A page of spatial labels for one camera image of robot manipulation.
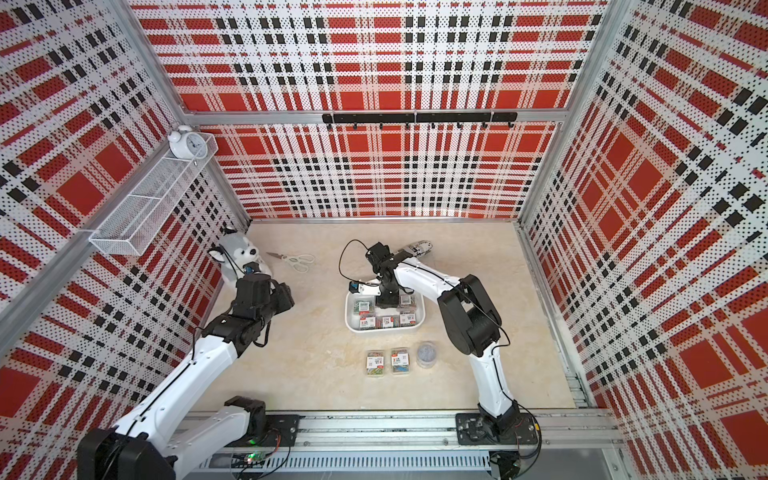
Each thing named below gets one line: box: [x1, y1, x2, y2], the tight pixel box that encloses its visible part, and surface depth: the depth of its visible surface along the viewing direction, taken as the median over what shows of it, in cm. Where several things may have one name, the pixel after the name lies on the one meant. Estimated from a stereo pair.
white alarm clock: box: [168, 125, 208, 160], surface depth 83 cm
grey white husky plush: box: [208, 229, 272, 299], surface depth 92 cm
